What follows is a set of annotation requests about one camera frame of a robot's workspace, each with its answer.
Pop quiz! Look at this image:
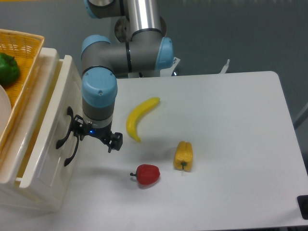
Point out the white plate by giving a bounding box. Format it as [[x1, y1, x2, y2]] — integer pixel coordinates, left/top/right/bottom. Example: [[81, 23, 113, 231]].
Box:
[[0, 86, 12, 134]]

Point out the green toy bell pepper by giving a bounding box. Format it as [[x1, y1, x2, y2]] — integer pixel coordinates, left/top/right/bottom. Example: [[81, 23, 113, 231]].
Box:
[[0, 53, 20, 85]]

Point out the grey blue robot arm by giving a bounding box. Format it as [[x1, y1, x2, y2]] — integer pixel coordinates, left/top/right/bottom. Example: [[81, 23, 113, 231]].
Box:
[[76, 0, 174, 150]]

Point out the yellow woven basket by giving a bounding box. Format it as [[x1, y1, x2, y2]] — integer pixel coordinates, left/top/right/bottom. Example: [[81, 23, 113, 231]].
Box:
[[0, 29, 45, 149]]

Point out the white table clamp bracket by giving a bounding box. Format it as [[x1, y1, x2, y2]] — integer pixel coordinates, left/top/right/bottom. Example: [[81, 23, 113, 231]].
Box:
[[219, 59, 230, 74]]

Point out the white drawer cabinet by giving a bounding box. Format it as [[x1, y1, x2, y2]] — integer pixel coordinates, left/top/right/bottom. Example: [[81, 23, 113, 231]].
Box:
[[0, 48, 70, 207]]

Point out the black corner object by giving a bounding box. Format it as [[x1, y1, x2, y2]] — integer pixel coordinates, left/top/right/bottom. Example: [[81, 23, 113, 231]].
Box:
[[297, 195, 308, 220]]

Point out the white lower drawer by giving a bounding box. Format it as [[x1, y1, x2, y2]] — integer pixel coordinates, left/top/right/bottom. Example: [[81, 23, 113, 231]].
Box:
[[58, 132, 77, 210]]

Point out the red toy bell pepper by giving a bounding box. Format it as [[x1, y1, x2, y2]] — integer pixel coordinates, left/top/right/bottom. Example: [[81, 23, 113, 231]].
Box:
[[130, 164, 160, 185]]

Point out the yellow toy bell pepper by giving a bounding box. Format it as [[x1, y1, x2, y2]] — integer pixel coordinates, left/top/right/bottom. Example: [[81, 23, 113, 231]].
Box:
[[173, 141, 193, 172]]

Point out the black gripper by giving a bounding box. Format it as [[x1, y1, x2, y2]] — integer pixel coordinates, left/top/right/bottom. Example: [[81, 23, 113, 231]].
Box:
[[71, 115, 123, 153]]

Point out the yellow toy banana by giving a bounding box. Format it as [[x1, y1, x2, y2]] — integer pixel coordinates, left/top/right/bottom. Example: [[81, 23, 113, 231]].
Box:
[[126, 97, 160, 142]]

